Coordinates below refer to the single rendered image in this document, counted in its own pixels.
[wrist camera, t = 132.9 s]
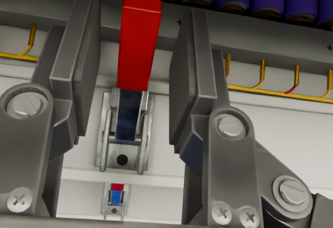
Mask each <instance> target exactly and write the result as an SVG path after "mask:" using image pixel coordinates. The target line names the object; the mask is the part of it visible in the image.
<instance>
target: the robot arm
mask: <svg viewBox="0 0 333 228"><path fill-rule="evenodd" d="M100 58H101V0H74V3H73V6H72V9H71V12H70V15H69V19H68V22H67V25H66V27H61V26H54V25H52V26H51V27H50V29H49V32H48V35H47V37H46V40H45V43H44V45H43V48H42V51H41V53H40V56H39V59H38V61H37V64H36V67H35V69H34V72H33V75H32V77H31V80H30V83H21V84H18V85H14V86H12V87H11V88H9V89H7V90H6V91H5V92H4V93H3V94H2V95H1V97H0V228H333V201H332V200H331V199H329V198H327V197H325V196H323V195H321V194H320V193H316V194H313V193H311V192H310V190H309V188H308V186H307V185H306V184H305V183H304V182H303V180H302V179H301V178H299V177H298V176H297V175H296V174H295V173H294V172H292V171H291V170H290V169H289V168H288V167H287V166H286V165H284V164H283V163H282V162H281V161H280V160H279V159H277V158H276V157H275V156H274V155H273V154H272V153H271V152H269V151H268V150H267V149H266V148H265V147H264V146H262V145H261V144H260V143H259V142H258V141H257V140H256V139H255V132H254V126H253V122H252V121H251V119H250V117H249V116H248V115H247V114H246V113H245V112H243V111H242V110H240V109H238V108H236V107H232V106H230V100H229V93H228V87H227V80H226V74H225V67H224V60H223V54H222V51H221V49H214V48H211V40H210V32H209V24H208V16H207V11H206V10H202V9H195V8H191V9H190V11H189V12H188V11H185V12H184V14H183V18H182V22H181V25H180V29H179V33H178V36H177V40H176V44H175V47H174V51H173V55H172V58H171V62H170V67H169V144H170V145H174V154H179V158H180V159H181V160H182V161H183V162H184V163H185V171H184V186H183V201H182V217H181V225H179V224H163V223H147V222H130V221H112V220H95V219H77V218H59V217H56V210H57V203H58V195H59V188H60V180H61V172H62V165H63V157H64V153H66V152H67V151H69V150H70V149H72V148H73V144H74V145H78V141H79V137H80V136H83V137H85V135H86V130H87V125H88V120H89V115H90V110H91V105H92V100H93V95H94V90H95V85H96V80H97V75H98V70H99V65H100Z"/></svg>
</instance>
